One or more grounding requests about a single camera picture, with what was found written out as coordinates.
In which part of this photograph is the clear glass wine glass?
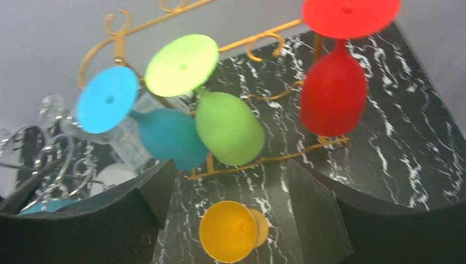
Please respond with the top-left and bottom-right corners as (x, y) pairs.
(37, 93), (123, 145)

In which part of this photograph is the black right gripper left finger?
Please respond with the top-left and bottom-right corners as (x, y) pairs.
(1, 161), (176, 263)

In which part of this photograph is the clear plastic parts box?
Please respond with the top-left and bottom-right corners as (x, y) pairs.
(110, 92), (164, 171)

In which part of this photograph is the chrome spiral glass rack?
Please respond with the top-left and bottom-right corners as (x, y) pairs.
(1, 124), (109, 215)

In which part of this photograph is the orange plastic goblet far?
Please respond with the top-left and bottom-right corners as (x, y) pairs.
(199, 200), (269, 263)

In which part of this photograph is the gold wire glass rack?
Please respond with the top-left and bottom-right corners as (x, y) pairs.
(78, 0), (351, 182)

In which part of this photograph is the blue plastic goblet back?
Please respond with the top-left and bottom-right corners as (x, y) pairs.
(75, 66), (209, 171)

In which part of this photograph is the blue plastic goblet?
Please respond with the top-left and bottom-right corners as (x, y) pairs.
(18, 199), (77, 215)
(75, 66), (209, 171)

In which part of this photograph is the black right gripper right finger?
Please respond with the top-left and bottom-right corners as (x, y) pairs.
(286, 160), (465, 263)

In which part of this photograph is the red plastic goblet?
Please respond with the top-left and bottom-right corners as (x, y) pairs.
(300, 1), (401, 137)

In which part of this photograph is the green plastic goblet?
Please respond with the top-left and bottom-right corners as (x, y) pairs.
(145, 34), (265, 166)

